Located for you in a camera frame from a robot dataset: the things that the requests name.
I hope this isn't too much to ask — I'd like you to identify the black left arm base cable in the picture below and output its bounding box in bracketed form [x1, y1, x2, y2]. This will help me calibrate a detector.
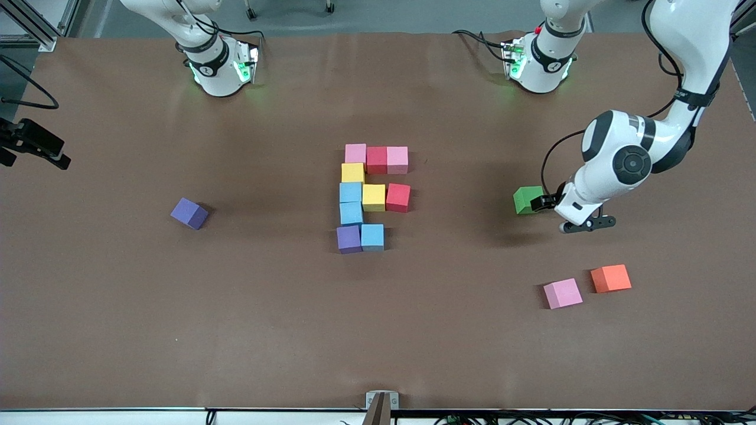
[452, 28, 510, 63]

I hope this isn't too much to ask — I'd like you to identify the aluminium frame profile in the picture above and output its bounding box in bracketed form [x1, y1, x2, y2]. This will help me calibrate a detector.
[0, 0, 58, 53]
[57, 0, 82, 36]
[729, 0, 756, 36]

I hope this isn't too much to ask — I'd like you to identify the green foam block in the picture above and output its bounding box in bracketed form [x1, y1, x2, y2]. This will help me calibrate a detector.
[513, 185, 544, 215]

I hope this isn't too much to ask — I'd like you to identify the bright red foam block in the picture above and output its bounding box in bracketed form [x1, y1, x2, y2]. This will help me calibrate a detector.
[386, 183, 412, 214]

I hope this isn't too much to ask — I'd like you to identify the brown table mat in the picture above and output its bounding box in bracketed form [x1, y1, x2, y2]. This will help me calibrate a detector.
[0, 31, 756, 411]

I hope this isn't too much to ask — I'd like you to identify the purple foam block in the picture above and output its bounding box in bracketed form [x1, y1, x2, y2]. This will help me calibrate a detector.
[170, 197, 210, 231]
[336, 225, 363, 255]

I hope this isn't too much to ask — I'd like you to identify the orange foam block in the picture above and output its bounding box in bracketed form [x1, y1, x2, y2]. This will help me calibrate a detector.
[590, 264, 632, 294]

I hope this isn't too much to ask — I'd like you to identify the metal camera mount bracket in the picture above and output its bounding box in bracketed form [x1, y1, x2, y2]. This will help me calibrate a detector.
[361, 391, 399, 425]

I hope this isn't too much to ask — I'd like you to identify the black right arm base cable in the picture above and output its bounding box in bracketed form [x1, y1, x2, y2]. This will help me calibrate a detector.
[177, 3, 266, 43]

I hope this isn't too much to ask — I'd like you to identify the black arm base cable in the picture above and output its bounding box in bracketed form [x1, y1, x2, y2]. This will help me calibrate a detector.
[452, 28, 510, 63]
[177, 3, 266, 43]

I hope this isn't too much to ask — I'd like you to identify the dark red foam block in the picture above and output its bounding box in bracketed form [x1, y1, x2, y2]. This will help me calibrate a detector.
[366, 146, 389, 175]

